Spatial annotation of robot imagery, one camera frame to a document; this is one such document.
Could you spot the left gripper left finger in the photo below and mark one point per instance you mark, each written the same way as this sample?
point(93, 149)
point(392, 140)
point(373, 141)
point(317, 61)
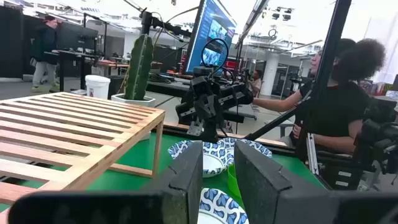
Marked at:
point(183, 186)

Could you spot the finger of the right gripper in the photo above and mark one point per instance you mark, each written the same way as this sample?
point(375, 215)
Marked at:
point(216, 110)
point(199, 107)

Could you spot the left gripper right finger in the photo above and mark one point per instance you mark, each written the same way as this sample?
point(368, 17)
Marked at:
point(261, 186)

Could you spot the green plastic bowl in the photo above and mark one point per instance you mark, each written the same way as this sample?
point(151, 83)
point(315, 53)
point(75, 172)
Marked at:
point(232, 182)

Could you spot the blue patterned paper bowl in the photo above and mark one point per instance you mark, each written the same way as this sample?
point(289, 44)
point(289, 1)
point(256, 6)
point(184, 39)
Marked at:
point(214, 163)
point(222, 205)
point(228, 143)

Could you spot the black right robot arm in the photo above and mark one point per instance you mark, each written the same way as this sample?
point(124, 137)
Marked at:
point(210, 135)

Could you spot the wooden slatted shelf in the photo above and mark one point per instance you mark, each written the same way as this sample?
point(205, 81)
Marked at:
point(77, 124)

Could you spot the person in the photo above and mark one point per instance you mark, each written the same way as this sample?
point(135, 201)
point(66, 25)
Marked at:
point(256, 84)
point(45, 43)
point(335, 109)

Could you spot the dark grey desk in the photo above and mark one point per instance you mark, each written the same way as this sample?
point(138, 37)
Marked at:
point(168, 88)

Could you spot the white hexagonal plant pot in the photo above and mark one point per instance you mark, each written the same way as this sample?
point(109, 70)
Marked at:
point(146, 102)

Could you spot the green table mat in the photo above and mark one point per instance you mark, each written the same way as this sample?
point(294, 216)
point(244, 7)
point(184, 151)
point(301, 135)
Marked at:
point(140, 155)

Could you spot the green cactus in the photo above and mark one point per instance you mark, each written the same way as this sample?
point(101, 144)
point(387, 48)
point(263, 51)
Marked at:
point(140, 68)

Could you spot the computer monitor blue screen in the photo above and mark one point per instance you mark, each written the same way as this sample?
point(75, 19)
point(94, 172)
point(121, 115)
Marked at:
point(214, 28)

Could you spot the black monitor stand pole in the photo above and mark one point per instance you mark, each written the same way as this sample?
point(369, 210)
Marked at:
point(146, 23)

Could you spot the white plastic bucket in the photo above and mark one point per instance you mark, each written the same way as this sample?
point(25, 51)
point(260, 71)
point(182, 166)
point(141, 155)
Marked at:
point(98, 87)

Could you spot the black equipment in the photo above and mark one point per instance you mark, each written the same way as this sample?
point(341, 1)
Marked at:
point(379, 137)

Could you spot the black standing desk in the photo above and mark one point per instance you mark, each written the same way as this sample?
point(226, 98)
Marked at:
point(71, 54)

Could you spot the dark computer monitor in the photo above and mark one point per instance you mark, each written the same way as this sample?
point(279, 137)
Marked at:
point(77, 37)

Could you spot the silver metal bracket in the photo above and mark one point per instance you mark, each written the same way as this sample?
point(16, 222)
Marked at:
point(194, 128)

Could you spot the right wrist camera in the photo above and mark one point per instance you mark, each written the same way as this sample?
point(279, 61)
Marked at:
point(202, 72)

